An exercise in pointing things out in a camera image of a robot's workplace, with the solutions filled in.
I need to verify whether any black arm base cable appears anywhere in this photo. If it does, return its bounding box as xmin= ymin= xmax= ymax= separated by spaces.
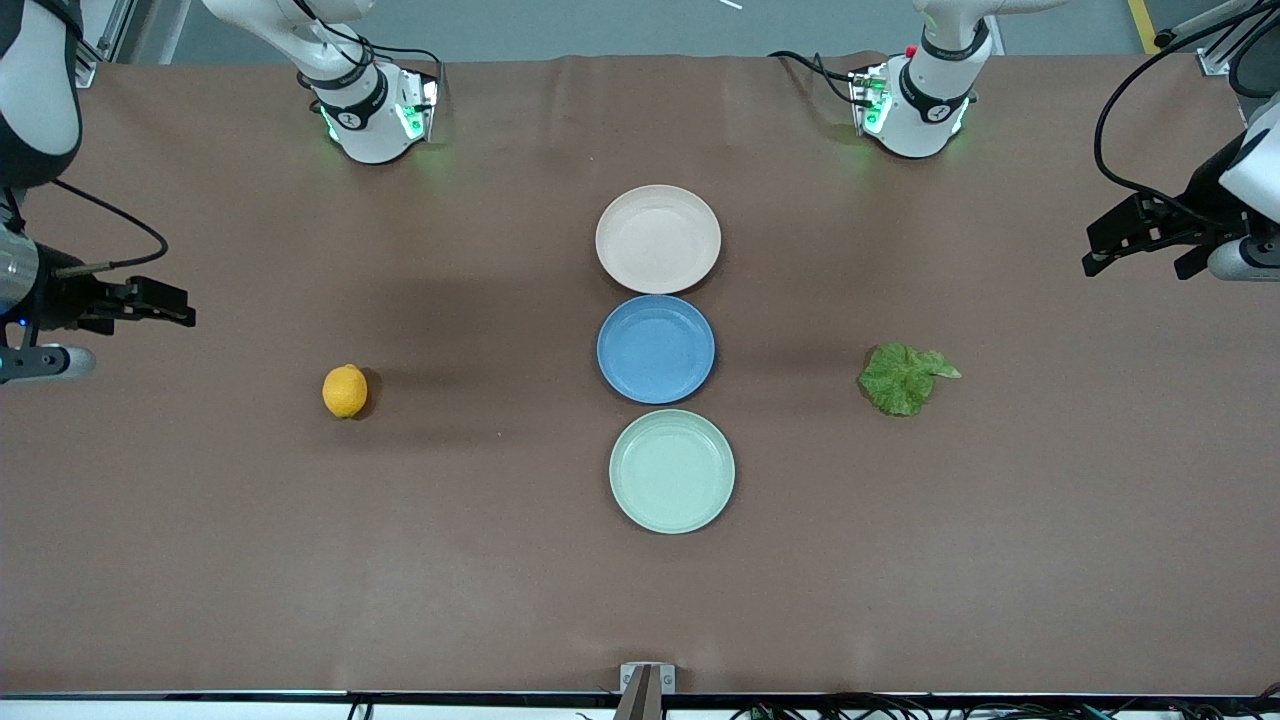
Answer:
xmin=768 ymin=48 xmax=863 ymax=107
xmin=295 ymin=0 xmax=442 ymax=81

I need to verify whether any black right arm base cable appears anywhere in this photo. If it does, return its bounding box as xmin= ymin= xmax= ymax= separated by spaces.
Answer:
xmin=295 ymin=0 xmax=442 ymax=81

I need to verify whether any silver left base connector plate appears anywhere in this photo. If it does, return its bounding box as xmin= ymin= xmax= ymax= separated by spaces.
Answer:
xmin=848 ymin=62 xmax=891 ymax=133

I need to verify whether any brown table cover sheet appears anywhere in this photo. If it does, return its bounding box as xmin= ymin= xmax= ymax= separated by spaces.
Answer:
xmin=0 ymin=50 xmax=1280 ymax=696

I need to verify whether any blue round plate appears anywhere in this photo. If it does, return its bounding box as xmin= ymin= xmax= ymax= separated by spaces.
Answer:
xmin=597 ymin=294 xmax=717 ymax=405

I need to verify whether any green lettuce leaf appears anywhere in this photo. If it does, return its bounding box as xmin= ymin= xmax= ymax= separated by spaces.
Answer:
xmin=858 ymin=343 xmax=963 ymax=417

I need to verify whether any yellow lemon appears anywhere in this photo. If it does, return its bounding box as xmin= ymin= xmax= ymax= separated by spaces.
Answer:
xmin=322 ymin=364 xmax=369 ymax=419

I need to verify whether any pale green round plate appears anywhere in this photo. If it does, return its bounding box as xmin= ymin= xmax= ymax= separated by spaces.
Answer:
xmin=609 ymin=409 xmax=736 ymax=535

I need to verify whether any grey stand leg with caster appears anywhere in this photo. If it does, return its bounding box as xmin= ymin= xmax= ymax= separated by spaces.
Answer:
xmin=1153 ymin=0 xmax=1253 ymax=50

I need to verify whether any black left arm base cable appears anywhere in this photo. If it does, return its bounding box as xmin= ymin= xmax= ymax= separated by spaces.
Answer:
xmin=768 ymin=48 xmax=863 ymax=107

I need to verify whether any cream round plate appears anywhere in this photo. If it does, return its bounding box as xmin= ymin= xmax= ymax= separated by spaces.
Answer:
xmin=595 ymin=185 xmax=722 ymax=296

